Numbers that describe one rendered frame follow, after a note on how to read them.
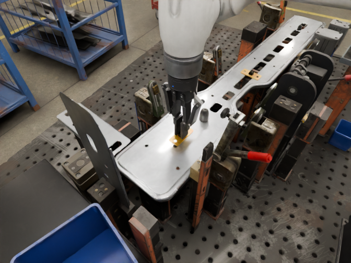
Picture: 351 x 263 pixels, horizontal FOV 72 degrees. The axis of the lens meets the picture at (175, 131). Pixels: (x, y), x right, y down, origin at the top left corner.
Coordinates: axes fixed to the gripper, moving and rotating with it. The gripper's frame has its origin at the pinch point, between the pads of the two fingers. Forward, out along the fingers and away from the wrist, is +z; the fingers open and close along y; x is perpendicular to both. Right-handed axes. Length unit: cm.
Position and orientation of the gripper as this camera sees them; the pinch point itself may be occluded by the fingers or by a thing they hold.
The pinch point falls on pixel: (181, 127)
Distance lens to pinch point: 72.6
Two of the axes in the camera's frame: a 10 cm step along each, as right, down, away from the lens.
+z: 0.0, 6.6, 7.5
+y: -7.6, -4.8, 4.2
